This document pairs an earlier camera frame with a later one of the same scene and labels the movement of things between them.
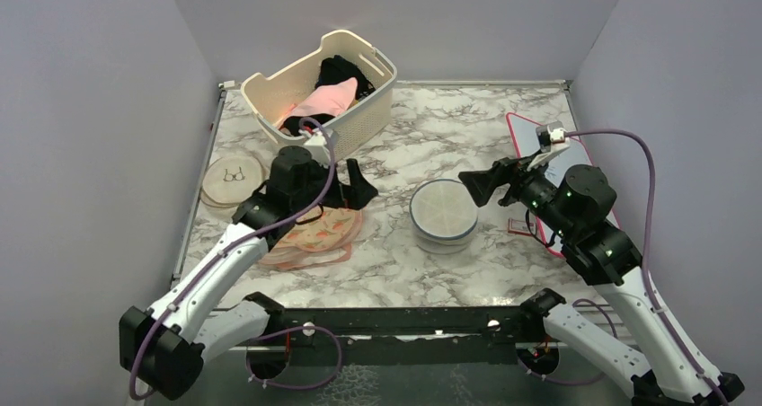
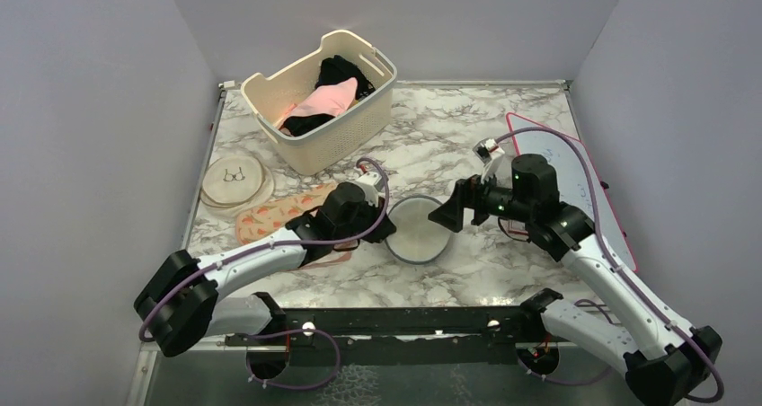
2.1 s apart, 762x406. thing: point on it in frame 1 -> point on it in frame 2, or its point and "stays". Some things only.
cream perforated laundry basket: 346,88 stays
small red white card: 519,226 stays
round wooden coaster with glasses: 228,180 stays
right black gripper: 481,183 -> 468,193
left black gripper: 357,194 -> 385,228
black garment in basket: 332,69 stays
